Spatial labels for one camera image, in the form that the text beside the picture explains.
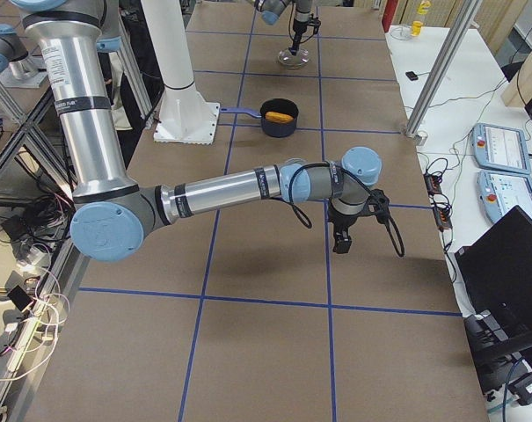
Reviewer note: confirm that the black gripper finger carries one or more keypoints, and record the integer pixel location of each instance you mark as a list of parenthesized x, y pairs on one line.
[(294, 49), (342, 243)]

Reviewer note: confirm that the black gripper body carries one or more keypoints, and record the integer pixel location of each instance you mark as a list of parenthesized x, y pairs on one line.
[(341, 221), (299, 26)]

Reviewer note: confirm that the glass lid with blue knob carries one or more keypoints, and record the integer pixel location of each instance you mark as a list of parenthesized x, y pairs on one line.
[(294, 59)]

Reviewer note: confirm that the yellow corn cob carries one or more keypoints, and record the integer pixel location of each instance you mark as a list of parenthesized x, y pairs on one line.
[(278, 118)]

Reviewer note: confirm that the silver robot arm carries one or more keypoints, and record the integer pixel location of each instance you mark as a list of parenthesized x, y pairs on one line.
[(117, 209), (271, 11)]

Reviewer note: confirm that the black orange usb hub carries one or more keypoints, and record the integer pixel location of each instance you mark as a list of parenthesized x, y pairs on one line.
[(440, 204)]

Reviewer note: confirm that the yellow cup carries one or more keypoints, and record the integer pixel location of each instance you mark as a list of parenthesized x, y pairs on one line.
[(416, 28)]

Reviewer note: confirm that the small black square device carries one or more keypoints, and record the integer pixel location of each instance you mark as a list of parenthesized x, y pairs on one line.
[(412, 75)]

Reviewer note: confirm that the near teach pendant tablet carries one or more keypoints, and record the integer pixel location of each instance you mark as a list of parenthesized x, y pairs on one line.
[(500, 191)]

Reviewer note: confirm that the teach pendant tablet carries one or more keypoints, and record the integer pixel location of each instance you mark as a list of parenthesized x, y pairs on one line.
[(500, 191), (500, 148)]

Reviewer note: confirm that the black laptop computer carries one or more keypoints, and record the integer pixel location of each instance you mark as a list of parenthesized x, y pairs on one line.
[(497, 268)]

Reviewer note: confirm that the far teach pendant tablet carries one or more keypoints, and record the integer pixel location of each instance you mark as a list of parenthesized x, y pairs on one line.
[(500, 148)]

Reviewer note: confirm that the blue saucepan with handle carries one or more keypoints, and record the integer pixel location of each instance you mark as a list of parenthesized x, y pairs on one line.
[(281, 105)]

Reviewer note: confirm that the aluminium frame post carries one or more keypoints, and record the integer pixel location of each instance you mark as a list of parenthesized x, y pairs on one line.
[(449, 47)]

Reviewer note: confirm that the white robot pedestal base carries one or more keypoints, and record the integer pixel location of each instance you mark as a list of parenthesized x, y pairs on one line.
[(184, 115)]

